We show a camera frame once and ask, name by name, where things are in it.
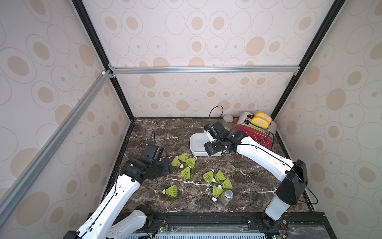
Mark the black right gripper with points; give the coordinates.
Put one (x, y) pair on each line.
(213, 148)

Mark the green shuttlecock group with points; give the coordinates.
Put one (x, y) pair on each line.
(183, 157)
(177, 163)
(191, 161)
(186, 173)

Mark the green shuttlecock lone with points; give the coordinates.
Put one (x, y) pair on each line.
(171, 191)

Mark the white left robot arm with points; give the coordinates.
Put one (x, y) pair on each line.
(102, 223)

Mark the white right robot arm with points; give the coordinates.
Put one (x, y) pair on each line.
(293, 175)

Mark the white storage box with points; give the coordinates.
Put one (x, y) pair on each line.
(197, 142)

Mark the clear jar with powder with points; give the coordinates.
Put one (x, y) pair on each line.
(228, 122)

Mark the green shuttlecock top group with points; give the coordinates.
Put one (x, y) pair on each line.
(183, 157)

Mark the front yellow toast slice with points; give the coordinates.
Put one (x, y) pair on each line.
(260, 122)

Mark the yellow toast slice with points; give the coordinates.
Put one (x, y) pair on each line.
(264, 116)
(260, 122)

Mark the red dotted toaster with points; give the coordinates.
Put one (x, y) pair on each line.
(264, 137)

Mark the green shuttlecock right low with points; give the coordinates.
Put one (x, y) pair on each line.
(226, 184)

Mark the back yellow toast slice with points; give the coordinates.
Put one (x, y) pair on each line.
(264, 116)

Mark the metal lidded shaker jar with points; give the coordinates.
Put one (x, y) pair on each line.
(226, 197)

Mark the silver horizontal aluminium rail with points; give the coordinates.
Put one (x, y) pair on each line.
(204, 69)

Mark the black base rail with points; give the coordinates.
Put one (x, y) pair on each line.
(308, 225)

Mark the silver left aluminium rail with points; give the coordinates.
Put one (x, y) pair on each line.
(28, 177)

